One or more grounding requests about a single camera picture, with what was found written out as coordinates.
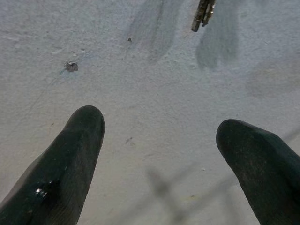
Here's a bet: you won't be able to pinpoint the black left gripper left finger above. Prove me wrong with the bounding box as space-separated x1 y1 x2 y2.
0 105 105 225

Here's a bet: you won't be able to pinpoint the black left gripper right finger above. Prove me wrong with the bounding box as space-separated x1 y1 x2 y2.
216 119 300 225

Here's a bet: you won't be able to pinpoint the dark keys on small ring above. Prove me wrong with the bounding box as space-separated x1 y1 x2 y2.
191 0 216 32

